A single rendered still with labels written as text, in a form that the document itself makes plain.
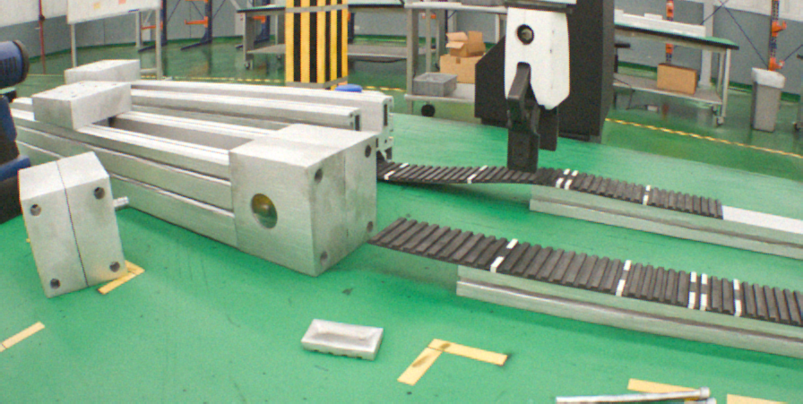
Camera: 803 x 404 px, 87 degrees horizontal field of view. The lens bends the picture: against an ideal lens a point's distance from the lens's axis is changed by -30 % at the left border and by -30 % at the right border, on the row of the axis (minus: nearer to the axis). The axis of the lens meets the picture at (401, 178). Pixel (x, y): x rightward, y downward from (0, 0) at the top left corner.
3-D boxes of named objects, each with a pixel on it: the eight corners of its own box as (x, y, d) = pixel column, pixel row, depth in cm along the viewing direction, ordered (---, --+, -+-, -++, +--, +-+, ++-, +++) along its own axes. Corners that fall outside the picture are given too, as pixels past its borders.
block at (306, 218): (391, 224, 57) (390, 127, 54) (315, 278, 47) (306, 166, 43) (315, 206, 61) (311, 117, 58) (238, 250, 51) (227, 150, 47)
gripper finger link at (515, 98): (518, 69, 49) (519, 127, 51) (539, 50, 55) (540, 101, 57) (505, 67, 49) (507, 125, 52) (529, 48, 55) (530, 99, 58)
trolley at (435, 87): (550, 127, 400) (552, -9, 366) (548, 149, 350) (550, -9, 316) (410, 115, 426) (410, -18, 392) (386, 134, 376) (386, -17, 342)
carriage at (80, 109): (134, 128, 72) (130, 81, 69) (76, 149, 63) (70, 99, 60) (88, 120, 79) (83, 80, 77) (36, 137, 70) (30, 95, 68)
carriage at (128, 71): (142, 92, 99) (140, 59, 96) (99, 106, 90) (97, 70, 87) (106, 90, 106) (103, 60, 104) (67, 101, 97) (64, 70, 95)
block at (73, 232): (151, 269, 46) (133, 169, 43) (47, 299, 39) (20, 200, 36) (126, 231, 53) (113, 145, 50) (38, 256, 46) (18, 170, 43)
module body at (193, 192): (301, 214, 59) (297, 133, 56) (238, 250, 51) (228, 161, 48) (28, 135, 95) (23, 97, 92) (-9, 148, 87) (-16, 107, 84)
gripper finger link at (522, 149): (532, 112, 51) (529, 182, 53) (541, 106, 54) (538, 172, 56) (500, 107, 53) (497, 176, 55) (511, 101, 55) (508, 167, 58)
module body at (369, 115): (393, 162, 75) (393, 95, 72) (349, 186, 66) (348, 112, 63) (92, 114, 111) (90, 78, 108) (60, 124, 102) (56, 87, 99)
